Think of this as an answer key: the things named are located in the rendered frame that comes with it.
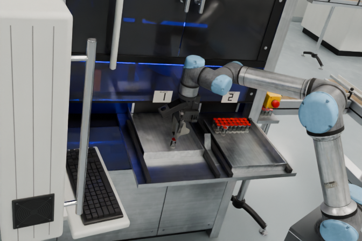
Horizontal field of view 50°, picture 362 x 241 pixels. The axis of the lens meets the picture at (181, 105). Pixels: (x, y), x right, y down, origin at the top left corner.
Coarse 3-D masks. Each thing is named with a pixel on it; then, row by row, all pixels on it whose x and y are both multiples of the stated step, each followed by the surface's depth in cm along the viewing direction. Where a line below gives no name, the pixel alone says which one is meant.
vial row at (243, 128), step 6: (216, 126) 179; (222, 126) 179; (228, 126) 180; (234, 126) 181; (240, 126) 182; (246, 126) 184; (216, 132) 179; (228, 132) 182; (234, 132) 183; (246, 132) 185
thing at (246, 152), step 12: (204, 120) 181; (252, 120) 190; (240, 132) 185; (252, 132) 187; (216, 144) 169; (228, 144) 174; (240, 144) 176; (252, 144) 178; (264, 144) 179; (228, 156) 166; (240, 156) 168; (252, 156) 169; (264, 156) 171; (276, 156) 170; (240, 168) 157; (252, 168) 159; (264, 168) 161; (276, 168) 164
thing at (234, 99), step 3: (228, 93) 182; (231, 93) 183; (234, 93) 183; (237, 93) 184; (222, 96) 182; (225, 96) 183; (228, 96) 183; (231, 96) 184; (234, 96) 184; (237, 96) 185; (222, 99) 183; (225, 99) 184; (231, 99) 185; (234, 99) 185; (237, 99) 186; (222, 102) 184; (225, 102) 185; (228, 102) 185; (231, 102) 186; (234, 102) 186
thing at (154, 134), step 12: (132, 120) 171; (144, 120) 178; (156, 120) 180; (168, 120) 182; (144, 132) 170; (156, 132) 171; (168, 132) 173; (192, 132) 172; (144, 144) 162; (156, 144) 164; (168, 144) 165; (180, 144) 167; (192, 144) 169; (144, 156) 153; (156, 156) 155; (168, 156) 157; (180, 156) 159; (192, 156) 161
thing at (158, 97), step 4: (156, 92) 170; (160, 92) 170; (164, 92) 171; (168, 92) 172; (172, 92) 172; (156, 96) 171; (160, 96) 172; (168, 96) 173; (156, 100) 172; (160, 100) 173; (164, 100) 173; (168, 100) 174
